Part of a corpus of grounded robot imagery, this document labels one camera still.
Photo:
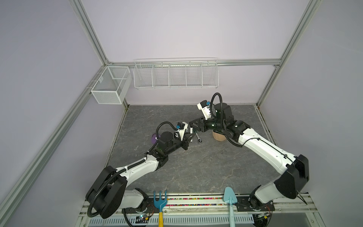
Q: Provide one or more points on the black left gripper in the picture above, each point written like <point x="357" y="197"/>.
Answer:
<point x="185" y="141"/>

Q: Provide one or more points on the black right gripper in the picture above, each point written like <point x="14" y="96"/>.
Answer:
<point x="201" y="125"/>

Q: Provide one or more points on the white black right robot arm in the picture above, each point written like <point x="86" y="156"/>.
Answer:
<point x="293" y="170"/>

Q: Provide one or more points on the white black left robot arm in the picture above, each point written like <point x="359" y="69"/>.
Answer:
<point x="109" y="191"/>

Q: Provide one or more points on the potted green plant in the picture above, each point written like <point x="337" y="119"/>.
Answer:
<point x="218" y="137"/>

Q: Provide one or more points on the light blue garden trowel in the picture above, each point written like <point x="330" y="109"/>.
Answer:
<point x="231" y="199"/>

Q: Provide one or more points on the white mesh box basket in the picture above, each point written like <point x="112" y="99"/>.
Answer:
<point x="112" y="85"/>

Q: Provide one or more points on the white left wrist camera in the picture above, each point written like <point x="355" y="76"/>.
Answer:
<point x="182" y="129"/>

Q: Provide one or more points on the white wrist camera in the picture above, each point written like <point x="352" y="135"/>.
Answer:
<point x="204" y="106"/>
<point x="182" y="129"/>

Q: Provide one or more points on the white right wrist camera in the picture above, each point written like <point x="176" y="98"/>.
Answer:
<point x="204" y="106"/>

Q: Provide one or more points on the white wire shelf basket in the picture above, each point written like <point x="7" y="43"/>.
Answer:
<point x="176" y="73"/>

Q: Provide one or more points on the blue garden fork yellow handle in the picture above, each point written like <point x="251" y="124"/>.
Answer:
<point x="160" y="203"/>

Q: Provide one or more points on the white perforated cable duct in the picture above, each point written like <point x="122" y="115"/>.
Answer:
<point x="172" y="220"/>

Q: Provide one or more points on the aluminium front rail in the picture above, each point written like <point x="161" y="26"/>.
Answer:
<point x="214" y="204"/>

